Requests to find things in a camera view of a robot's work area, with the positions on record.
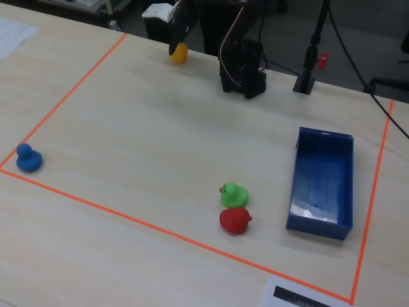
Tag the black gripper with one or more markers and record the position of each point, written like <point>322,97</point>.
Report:
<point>179,28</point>

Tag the yellow rubber duck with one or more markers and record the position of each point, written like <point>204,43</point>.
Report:
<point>180,54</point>

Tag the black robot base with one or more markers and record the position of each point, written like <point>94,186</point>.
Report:
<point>247,73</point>

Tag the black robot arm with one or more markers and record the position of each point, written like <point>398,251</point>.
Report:
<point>249,19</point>

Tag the green rubber duck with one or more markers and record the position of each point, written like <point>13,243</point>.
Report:
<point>234,195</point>

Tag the red rubber duck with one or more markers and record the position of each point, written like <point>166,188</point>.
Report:
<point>234,220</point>

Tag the blue rubber duck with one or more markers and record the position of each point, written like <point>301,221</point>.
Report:
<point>28,160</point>

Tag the blue plastic box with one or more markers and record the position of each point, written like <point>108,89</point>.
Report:
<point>322,179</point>

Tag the dark trouser leg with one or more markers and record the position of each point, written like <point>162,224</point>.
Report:
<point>212,35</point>
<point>156,30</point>

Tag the wooden shelf cart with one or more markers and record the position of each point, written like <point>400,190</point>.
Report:
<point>83,8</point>

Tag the orange tape strip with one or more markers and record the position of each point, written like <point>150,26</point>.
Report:
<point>175,235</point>
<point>372,201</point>
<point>67,96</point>

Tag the red clamp knob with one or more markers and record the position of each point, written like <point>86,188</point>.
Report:
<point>323,60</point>

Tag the white printed paper sheet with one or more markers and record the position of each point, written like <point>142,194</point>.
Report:
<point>12,36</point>

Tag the black chair leg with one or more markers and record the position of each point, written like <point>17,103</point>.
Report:
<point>386,82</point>

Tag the white paper with black bar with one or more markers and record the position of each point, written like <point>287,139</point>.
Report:
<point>287,294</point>

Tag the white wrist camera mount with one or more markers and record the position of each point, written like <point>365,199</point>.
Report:
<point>158,11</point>

